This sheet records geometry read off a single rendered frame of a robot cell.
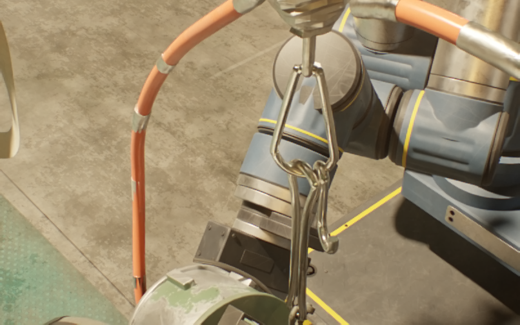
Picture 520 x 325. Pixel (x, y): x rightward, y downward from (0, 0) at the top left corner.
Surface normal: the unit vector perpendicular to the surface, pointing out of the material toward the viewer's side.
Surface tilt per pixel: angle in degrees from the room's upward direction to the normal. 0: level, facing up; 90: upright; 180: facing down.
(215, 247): 51
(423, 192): 90
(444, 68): 62
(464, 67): 56
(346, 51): 37
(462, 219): 90
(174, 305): 30
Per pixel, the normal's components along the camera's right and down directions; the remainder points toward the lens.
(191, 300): -0.39, -0.83
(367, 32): -0.61, 0.61
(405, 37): 0.44, 0.65
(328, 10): 0.10, 0.47
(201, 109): 0.00, -0.76
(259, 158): -0.59, -0.30
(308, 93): -0.26, -0.09
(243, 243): 0.55, 0.15
